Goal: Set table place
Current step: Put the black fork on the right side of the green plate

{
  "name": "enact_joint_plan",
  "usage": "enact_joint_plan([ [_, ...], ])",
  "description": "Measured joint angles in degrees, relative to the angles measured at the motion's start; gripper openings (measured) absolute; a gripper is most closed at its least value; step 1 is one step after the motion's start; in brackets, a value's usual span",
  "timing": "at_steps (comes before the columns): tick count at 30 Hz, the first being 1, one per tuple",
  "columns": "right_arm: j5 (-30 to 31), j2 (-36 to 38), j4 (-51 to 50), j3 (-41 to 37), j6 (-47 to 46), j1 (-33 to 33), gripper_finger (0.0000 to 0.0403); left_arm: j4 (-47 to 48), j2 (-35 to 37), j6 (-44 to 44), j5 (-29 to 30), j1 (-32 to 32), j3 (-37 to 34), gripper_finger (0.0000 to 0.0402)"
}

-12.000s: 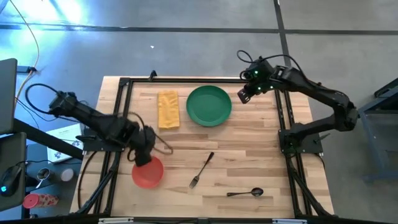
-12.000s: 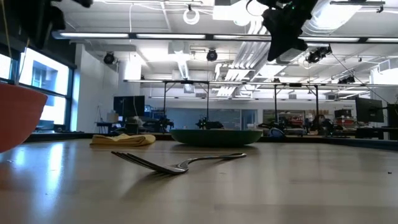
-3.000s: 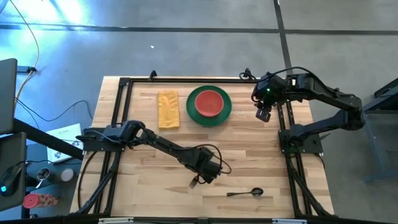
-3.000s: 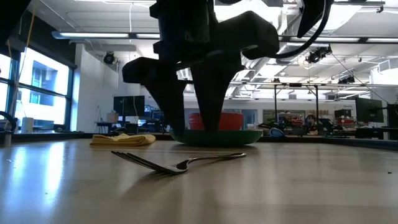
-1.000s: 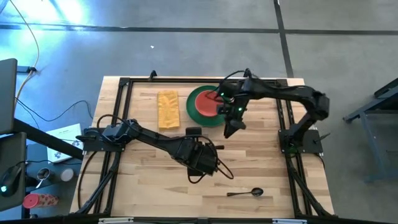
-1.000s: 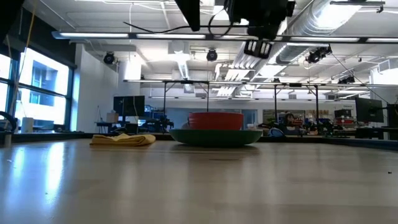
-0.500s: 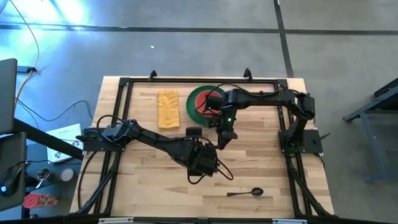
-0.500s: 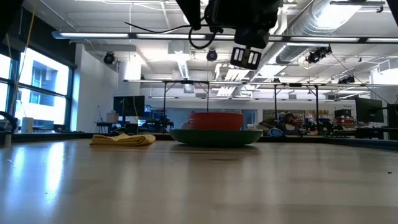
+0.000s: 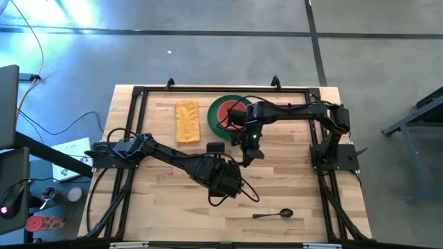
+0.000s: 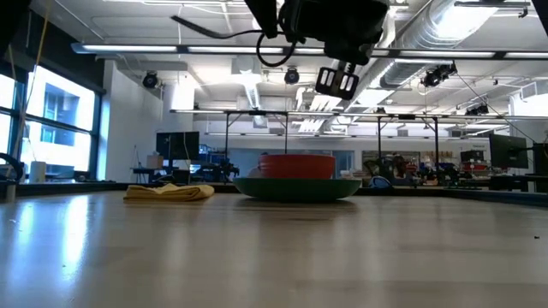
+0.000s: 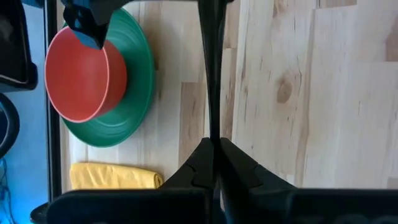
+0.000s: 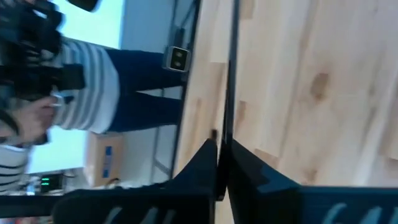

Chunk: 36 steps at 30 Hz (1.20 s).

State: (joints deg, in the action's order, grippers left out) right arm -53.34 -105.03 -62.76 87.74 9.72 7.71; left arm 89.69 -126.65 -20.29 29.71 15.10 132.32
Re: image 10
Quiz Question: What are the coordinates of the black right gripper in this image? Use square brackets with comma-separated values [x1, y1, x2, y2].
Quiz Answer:
[277, 0, 390, 102]

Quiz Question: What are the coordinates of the red plastic bowl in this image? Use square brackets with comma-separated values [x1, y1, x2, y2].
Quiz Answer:
[258, 153, 337, 181]

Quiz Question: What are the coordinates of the large green plate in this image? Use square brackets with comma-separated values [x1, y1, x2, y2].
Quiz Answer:
[233, 177, 363, 204]

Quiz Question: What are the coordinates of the black computer monitor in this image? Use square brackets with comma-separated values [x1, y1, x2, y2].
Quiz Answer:
[489, 133, 530, 170]
[155, 131, 200, 162]

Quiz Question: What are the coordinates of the folded yellow cloth napkin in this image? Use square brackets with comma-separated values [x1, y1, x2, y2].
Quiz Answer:
[123, 182, 216, 203]

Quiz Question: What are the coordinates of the long ceiling light bar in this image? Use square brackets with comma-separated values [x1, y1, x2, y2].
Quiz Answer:
[70, 41, 548, 61]

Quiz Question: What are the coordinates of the large glass window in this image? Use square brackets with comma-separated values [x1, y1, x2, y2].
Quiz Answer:
[0, 63, 103, 181]

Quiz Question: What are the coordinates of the white cylinder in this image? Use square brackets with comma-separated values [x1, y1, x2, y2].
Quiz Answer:
[28, 161, 47, 184]

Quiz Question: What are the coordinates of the black overhead station frame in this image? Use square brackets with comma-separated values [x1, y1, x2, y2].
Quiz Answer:
[170, 109, 548, 181]

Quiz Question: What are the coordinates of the silver ventilation duct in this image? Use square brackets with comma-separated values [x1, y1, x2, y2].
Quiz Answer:
[342, 0, 502, 112]

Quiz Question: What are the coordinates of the black camera cable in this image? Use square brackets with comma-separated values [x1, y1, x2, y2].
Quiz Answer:
[170, 15, 301, 68]

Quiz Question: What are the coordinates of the yellow hanging cord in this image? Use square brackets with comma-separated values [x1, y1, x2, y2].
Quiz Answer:
[11, 0, 49, 163]

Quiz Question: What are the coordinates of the black arched cable loop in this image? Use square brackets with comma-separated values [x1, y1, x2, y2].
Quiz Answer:
[0, 152, 26, 202]

